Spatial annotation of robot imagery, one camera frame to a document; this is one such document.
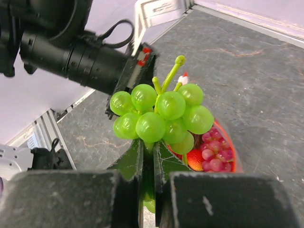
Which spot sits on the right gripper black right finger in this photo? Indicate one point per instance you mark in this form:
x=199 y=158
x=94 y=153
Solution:
x=188 y=199

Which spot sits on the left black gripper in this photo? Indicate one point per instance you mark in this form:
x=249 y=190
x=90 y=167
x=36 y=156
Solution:
x=128 y=71

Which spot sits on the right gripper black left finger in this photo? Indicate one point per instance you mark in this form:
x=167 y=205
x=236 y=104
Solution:
x=77 y=199

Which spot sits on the red strawberry bunch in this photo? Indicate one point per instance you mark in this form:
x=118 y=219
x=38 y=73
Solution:
x=194 y=156

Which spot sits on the purple grape bunch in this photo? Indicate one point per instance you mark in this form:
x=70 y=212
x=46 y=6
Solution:
x=216 y=152

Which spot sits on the clear orange zip top bag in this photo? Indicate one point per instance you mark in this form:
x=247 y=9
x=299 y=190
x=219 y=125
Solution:
x=174 y=136

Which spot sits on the green grape bunch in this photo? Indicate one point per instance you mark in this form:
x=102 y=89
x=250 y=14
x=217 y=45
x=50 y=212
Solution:
x=161 y=125

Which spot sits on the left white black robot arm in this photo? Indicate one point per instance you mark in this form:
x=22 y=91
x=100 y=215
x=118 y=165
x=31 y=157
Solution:
x=50 y=35

